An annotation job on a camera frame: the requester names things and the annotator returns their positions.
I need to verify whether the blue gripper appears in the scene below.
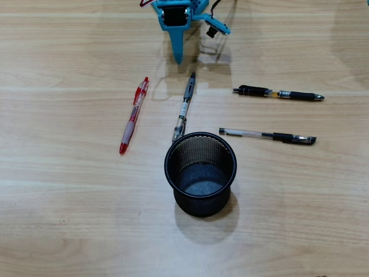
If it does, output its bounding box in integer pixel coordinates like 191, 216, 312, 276
149, 0, 193, 65

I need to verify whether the clear pen grey grip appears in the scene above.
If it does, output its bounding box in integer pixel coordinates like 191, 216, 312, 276
172, 72, 197, 144

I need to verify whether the red pen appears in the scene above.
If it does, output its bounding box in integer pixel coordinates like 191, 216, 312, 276
119, 76, 149, 156

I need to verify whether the black pen silver tip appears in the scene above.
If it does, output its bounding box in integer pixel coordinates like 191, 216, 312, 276
232, 85, 325, 102

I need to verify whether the clear gel pen black cap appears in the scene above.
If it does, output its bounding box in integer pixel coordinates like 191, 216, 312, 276
219, 128, 317, 146

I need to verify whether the black mesh pen holder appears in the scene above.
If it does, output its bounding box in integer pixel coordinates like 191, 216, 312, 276
164, 132, 238, 218

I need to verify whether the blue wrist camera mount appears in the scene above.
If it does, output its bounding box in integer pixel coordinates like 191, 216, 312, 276
192, 13, 231, 38

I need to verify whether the black camera cable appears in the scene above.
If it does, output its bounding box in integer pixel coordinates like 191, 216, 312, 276
209, 0, 223, 15

